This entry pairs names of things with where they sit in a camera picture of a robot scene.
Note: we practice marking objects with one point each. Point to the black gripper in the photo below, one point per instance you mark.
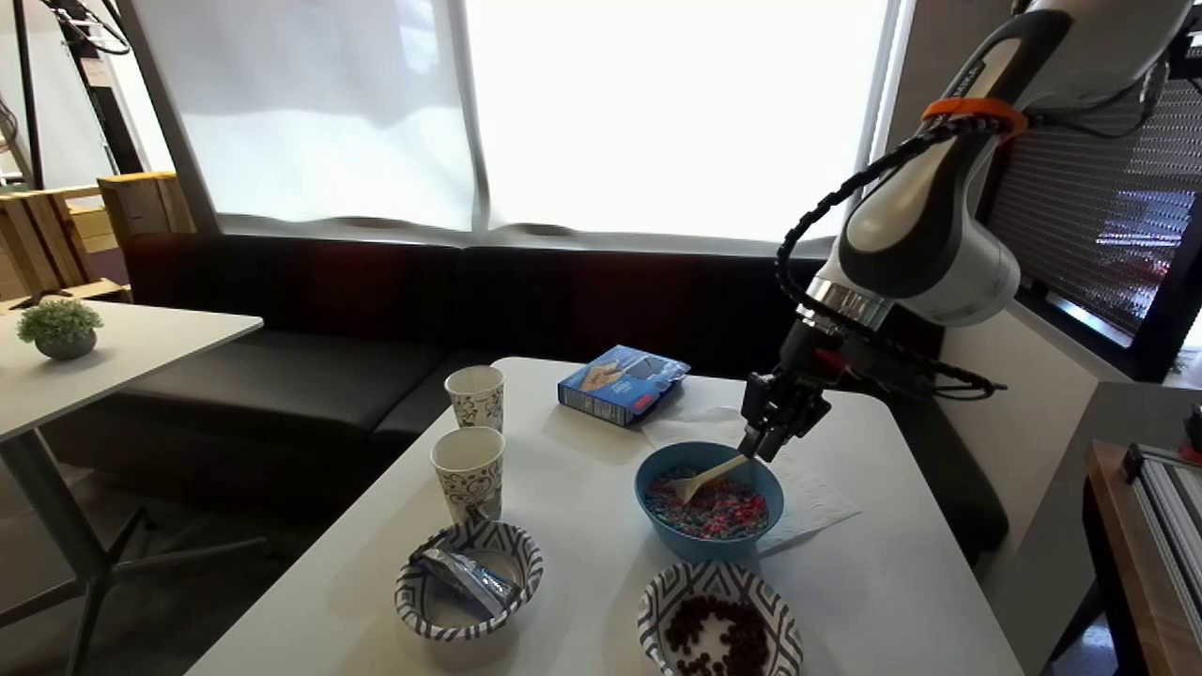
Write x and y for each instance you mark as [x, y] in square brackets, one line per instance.
[814, 360]

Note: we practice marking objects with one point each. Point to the blue plastic bowl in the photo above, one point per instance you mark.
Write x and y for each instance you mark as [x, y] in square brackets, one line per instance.
[700, 545]

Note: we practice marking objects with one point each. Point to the patterned paper cup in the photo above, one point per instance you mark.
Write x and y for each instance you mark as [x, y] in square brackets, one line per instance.
[469, 484]
[473, 400]

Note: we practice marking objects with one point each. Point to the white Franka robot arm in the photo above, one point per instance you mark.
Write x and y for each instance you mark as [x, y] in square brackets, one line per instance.
[926, 240]

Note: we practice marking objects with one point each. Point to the patterned paper bowl with chocolate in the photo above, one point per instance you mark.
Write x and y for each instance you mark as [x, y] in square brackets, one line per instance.
[662, 596]

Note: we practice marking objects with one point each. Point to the patterned paper bowl with packets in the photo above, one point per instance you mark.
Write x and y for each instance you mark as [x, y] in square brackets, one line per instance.
[427, 621]

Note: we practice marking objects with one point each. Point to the white paper napkin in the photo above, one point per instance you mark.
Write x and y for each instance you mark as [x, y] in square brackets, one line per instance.
[814, 490]

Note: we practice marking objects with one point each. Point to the wooden spoon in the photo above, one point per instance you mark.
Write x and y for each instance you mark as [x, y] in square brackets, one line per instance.
[700, 477]

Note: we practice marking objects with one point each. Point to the colourful candy pile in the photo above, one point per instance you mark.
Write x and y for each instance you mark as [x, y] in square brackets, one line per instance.
[725, 511]

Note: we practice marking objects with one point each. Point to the blue snack box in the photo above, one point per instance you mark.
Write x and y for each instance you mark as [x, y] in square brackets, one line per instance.
[622, 386]

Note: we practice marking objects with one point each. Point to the dark chocolate pieces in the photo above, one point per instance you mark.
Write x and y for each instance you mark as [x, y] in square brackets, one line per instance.
[714, 640]

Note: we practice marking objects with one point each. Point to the silver foil packet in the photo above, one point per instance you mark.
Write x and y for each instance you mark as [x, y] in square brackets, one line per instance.
[469, 580]

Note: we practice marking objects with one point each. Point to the black framed window with blind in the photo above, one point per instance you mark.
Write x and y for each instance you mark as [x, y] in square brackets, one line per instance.
[1103, 251]

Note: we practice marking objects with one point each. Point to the wooden workbench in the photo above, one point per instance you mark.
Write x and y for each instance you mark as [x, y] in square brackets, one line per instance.
[1128, 588]

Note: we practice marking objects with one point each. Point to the grey metal device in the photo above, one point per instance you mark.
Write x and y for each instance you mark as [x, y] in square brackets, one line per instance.
[1177, 511]

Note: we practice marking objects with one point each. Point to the black bench sofa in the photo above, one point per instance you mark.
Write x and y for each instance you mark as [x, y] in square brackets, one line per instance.
[312, 376]

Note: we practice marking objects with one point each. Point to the white window shade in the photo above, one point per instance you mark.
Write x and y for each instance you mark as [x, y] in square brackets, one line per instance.
[312, 113]

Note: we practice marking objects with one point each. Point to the white side table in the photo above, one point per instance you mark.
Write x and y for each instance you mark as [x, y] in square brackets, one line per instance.
[126, 352]

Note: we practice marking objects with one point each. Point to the small potted plant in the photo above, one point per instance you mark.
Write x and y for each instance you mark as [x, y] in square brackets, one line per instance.
[61, 330]

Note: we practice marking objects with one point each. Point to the black metal stand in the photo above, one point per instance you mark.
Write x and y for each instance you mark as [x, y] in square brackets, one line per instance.
[106, 113]

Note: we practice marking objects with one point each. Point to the wooden slatted crate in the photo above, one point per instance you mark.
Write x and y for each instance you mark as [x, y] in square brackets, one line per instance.
[50, 240]

